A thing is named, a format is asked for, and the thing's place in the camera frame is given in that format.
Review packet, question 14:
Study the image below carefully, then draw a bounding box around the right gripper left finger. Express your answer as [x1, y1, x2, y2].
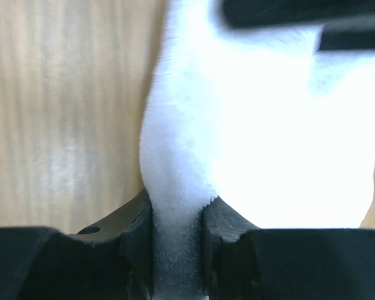
[0, 191, 153, 299]

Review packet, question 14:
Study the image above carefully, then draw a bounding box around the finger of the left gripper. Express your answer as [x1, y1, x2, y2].
[219, 0, 375, 28]
[318, 19, 375, 51]

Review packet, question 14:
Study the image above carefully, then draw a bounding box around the white towel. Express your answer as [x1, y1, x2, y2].
[140, 1, 375, 299]

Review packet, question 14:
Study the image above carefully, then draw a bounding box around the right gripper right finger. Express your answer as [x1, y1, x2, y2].
[202, 199, 375, 300]

